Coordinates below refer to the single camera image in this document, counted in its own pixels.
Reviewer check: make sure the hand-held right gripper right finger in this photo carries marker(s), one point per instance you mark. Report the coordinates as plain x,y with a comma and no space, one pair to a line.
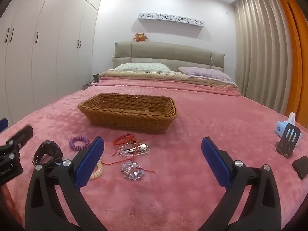
215,160

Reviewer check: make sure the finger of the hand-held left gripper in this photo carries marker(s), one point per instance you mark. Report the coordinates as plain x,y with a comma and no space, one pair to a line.
22,134
3,124

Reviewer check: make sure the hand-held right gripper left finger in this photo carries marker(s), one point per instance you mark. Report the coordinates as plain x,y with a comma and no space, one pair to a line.
89,160

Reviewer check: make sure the black wrist watch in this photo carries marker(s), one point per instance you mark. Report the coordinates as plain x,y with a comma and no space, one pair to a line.
49,151

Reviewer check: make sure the brown woven wicker basket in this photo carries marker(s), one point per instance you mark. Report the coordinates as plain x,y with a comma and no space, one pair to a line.
127,112

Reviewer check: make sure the pink plush blanket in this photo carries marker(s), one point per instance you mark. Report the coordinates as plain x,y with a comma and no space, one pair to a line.
192,137

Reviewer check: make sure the silver metal hair clip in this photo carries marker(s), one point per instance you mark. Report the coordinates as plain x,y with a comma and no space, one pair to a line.
134,148

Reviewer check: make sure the white nightstand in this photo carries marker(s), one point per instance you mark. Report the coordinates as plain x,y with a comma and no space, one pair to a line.
89,86

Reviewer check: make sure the blue white tissue packet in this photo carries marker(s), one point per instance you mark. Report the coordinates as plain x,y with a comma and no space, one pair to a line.
282,127

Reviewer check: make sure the black phone stand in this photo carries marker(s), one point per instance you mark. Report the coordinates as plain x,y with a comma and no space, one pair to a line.
290,137

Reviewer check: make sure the black device on nightstand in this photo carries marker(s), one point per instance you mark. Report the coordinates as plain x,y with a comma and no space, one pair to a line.
96,78

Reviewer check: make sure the black small box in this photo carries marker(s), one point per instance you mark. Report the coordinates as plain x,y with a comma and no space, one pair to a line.
301,167

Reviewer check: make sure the purple patterned pillow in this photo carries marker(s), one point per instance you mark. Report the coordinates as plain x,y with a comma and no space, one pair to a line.
207,74

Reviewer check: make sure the white wardrobe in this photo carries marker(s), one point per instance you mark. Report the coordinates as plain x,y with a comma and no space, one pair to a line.
48,48

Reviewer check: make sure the beige quilt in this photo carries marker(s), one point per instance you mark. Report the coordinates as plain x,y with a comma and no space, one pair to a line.
173,75

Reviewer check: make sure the white patterned pillow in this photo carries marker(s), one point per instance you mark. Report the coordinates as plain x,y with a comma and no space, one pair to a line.
142,67

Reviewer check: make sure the beige padded headboard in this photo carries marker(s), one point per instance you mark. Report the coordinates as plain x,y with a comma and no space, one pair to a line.
168,51

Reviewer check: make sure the beige curtain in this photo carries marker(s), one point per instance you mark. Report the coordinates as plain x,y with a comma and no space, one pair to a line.
257,48

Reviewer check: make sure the orange curtain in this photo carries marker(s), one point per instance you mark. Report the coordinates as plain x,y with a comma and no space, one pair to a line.
297,60

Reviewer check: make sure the orange plush toy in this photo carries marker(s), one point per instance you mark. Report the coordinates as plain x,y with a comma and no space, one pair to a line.
141,37

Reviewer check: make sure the white cutout wall shelf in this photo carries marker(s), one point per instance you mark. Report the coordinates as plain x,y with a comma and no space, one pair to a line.
170,19

